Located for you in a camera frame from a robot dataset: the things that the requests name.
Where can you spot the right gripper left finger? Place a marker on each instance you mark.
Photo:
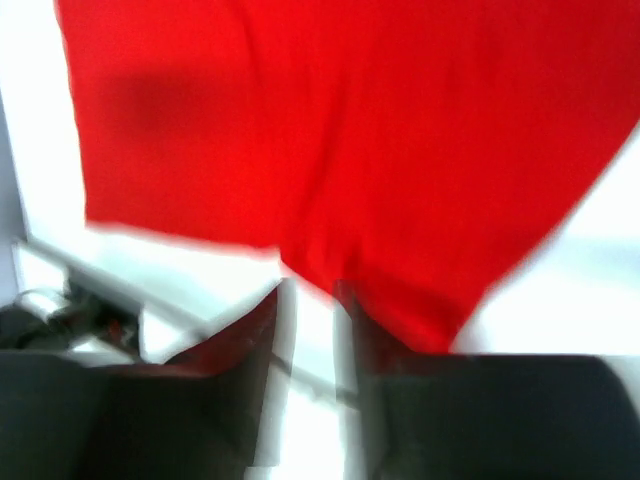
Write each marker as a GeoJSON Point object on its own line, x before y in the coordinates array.
{"type": "Point", "coordinates": [195, 416]}

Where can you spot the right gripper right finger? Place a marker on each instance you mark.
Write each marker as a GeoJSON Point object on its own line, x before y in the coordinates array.
{"type": "Point", "coordinates": [408, 415]}

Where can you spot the red t shirt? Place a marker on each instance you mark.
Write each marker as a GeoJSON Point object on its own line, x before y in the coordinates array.
{"type": "Point", "coordinates": [415, 150]}

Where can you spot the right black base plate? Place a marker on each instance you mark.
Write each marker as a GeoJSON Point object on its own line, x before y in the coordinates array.
{"type": "Point", "coordinates": [43, 319]}

